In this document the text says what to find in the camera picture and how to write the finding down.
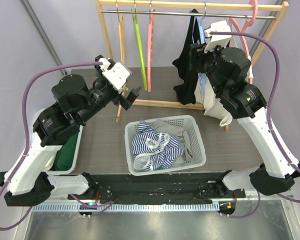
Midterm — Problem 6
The white slotted cable duct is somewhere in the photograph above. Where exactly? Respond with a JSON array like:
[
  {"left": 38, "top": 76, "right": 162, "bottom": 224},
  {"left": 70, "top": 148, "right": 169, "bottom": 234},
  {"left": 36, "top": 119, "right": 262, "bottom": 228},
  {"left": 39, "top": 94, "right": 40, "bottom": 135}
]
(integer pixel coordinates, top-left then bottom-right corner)
[{"left": 32, "top": 201, "right": 220, "bottom": 213}]

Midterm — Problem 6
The wooden clothes rack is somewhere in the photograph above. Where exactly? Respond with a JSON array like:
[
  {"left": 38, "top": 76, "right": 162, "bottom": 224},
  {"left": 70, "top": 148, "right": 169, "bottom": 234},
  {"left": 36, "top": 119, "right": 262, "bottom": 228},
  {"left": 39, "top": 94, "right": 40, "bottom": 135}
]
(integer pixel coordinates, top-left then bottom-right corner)
[{"left": 94, "top": 0, "right": 290, "bottom": 132}]

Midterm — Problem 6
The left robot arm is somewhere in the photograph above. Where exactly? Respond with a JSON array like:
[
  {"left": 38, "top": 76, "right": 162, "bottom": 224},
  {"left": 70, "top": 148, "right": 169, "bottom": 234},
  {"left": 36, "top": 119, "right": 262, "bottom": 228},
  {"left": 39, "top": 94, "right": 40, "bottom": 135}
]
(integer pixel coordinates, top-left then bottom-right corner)
[{"left": 0, "top": 55, "right": 140, "bottom": 207}]

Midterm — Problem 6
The light blue hanger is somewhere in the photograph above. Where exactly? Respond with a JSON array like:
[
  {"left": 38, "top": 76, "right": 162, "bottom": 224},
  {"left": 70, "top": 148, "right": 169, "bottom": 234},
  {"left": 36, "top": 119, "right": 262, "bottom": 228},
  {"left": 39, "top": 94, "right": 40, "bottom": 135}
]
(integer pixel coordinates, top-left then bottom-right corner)
[{"left": 195, "top": 16, "right": 206, "bottom": 95}]

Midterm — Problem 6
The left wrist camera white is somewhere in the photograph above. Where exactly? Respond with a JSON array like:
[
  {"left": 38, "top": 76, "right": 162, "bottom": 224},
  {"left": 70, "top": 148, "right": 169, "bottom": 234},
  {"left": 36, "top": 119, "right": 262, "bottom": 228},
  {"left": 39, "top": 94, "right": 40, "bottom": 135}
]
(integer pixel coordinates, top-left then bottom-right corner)
[{"left": 98, "top": 57, "right": 132, "bottom": 94}]

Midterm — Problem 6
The blue striped tank top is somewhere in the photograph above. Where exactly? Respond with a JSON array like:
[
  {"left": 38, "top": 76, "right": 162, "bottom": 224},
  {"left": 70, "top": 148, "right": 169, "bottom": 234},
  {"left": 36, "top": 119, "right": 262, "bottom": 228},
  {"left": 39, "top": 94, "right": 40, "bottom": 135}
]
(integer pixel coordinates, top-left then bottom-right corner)
[{"left": 130, "top": 120, "right": 185, "bottom": 172}]

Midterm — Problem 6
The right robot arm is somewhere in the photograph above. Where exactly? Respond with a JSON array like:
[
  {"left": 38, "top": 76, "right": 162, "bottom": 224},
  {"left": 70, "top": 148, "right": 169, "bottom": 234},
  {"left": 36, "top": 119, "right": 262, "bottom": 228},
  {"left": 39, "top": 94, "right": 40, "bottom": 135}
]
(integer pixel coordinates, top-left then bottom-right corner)
[{"left": 189, "top": 43, "right": 300, "bottom": 198}]

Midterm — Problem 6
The white left basket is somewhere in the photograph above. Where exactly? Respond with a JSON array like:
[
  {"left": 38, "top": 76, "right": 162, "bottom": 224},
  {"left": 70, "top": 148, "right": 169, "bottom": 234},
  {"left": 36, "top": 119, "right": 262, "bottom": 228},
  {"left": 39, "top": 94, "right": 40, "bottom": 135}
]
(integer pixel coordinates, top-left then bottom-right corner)
[{"left": 32, "top": 105, "right": 82, "bottom": 175}]

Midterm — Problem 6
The yellow hanger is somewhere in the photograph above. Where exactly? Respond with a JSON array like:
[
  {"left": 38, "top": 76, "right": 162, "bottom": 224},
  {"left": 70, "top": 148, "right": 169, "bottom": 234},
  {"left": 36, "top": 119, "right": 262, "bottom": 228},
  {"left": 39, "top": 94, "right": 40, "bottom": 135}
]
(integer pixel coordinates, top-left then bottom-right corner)
[{"left": 115, "top": 0, "right": 125, "bottom": 64}]

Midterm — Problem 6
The lime green hanger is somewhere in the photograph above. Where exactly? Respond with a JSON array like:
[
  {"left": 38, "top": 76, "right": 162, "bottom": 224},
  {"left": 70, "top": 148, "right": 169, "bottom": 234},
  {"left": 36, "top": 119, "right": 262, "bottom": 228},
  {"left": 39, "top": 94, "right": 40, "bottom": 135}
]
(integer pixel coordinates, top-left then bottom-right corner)
[{"left": 132, "top": 0, "right": 148, "bottom": 91}]

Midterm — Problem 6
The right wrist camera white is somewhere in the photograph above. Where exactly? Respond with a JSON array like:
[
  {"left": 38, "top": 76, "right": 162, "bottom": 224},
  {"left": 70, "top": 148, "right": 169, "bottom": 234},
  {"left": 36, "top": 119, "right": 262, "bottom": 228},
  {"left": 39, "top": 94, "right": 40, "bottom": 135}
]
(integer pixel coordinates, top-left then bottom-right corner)
[{"left": 204, "top": 20, "right": 231, "bottom": 53}]

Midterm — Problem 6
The white tank top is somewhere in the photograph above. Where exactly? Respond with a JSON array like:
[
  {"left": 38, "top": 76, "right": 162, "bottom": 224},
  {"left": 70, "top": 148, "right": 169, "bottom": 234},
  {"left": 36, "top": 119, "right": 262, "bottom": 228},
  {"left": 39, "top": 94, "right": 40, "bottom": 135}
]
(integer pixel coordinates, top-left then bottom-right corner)
[{"left": 194, "top": 18, "right": 254, "bottom": 128}]

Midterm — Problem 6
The grey tank top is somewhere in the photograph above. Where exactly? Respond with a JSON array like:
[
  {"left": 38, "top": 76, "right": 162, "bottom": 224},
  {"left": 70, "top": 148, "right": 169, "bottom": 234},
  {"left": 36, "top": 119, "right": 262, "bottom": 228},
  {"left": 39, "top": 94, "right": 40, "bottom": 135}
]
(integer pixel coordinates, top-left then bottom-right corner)
[{"left": 152, "top": 119, "right": 194, "bottom": 168}]

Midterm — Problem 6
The black tank top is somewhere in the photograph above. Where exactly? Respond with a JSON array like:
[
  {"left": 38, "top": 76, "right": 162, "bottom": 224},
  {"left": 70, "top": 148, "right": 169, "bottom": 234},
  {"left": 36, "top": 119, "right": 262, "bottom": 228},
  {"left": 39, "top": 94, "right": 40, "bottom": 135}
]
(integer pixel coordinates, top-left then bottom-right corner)
[{"left": 172, "top": 16, "right": 201, "bottom": 105}]

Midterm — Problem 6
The dark green garment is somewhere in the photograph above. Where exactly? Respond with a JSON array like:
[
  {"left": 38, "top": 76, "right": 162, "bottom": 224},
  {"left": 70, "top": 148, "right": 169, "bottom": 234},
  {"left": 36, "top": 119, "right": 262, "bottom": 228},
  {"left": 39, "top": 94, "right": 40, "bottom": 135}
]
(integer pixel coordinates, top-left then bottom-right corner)
[{"left": 53, "top": 133, "right": 79, "bottom": 171}]

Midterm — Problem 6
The pink hanger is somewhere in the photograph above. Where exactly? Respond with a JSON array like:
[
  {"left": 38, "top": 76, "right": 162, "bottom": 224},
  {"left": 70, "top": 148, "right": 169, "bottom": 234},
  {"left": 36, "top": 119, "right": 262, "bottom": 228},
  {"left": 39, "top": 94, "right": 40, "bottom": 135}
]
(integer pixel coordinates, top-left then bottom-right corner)
[
  {"left": 146, "top": 0, "right": 154, "bottom": 92},
  {"left": 227, "top": 0, "right": 260, "bottom": 85}
]

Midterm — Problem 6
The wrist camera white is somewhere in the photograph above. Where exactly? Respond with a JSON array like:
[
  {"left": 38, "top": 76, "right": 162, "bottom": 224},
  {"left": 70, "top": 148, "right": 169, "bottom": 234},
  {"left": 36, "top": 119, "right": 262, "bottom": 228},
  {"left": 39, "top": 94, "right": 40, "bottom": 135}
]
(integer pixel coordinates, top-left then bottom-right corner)
[
  {"left": 98, "top": 57, "right": 132, "bottom": 94},
  {"left": 204, "top": 20, "right": 231, "bottom": 53}
]

